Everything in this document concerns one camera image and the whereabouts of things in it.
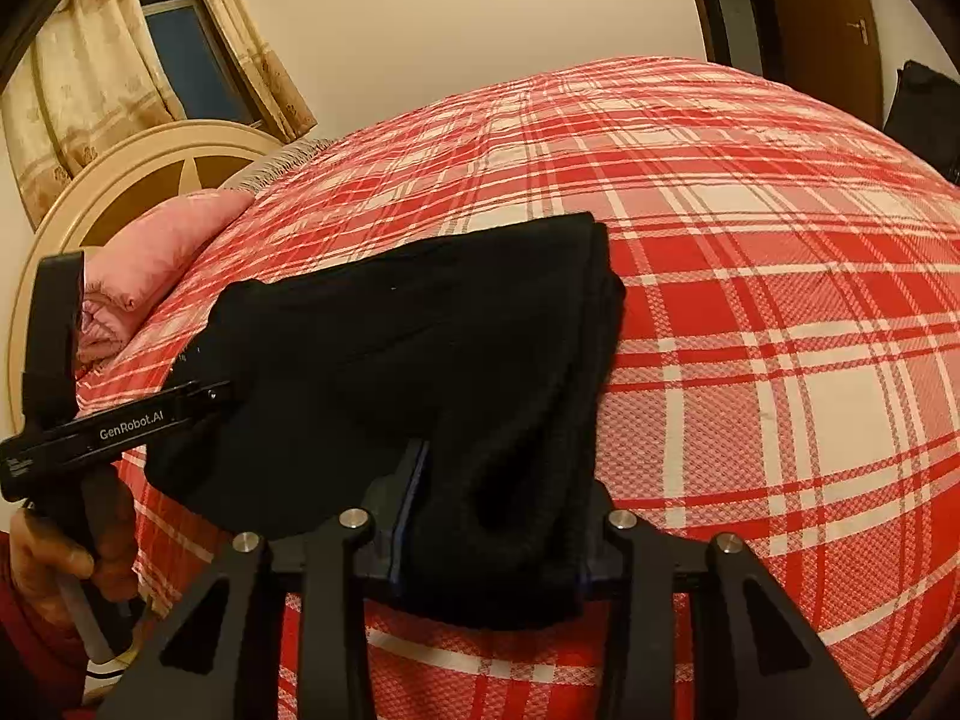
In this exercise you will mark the large black bag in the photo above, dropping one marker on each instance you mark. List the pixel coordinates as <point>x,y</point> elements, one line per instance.
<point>926,105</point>

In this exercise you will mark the black pants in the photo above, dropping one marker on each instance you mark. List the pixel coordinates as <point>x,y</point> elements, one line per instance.
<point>412,330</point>

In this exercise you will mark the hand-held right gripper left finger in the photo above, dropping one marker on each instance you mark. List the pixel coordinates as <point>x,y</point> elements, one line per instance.
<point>401,525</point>

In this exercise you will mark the person's left forearm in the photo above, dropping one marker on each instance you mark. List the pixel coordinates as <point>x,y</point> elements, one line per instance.
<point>22,660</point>

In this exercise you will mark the red plaid bed sheet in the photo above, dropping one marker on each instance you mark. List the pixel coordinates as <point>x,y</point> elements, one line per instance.
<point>750,277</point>

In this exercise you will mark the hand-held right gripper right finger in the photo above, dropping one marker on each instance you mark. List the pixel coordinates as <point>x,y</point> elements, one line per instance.
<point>600,540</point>

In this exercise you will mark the brown wooden door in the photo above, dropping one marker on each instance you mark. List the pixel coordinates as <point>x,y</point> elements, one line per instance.
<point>825,52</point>

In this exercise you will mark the beige patterned curtain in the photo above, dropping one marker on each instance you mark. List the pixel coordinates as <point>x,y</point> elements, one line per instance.
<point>247,37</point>
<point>90,90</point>

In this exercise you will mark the window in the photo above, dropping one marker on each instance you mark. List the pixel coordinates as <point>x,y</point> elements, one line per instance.
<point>180,45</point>

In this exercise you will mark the cream round headboard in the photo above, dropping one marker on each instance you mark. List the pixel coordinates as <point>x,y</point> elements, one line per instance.
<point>112,180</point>

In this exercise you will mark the pink pillow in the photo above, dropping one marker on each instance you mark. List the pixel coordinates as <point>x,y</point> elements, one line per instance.
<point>165,247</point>

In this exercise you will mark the person's left hand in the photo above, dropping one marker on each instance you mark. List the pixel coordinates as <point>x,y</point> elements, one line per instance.
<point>45,555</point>

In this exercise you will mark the dark wooden door frame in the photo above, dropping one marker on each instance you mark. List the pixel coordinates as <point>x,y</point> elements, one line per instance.
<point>739,7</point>

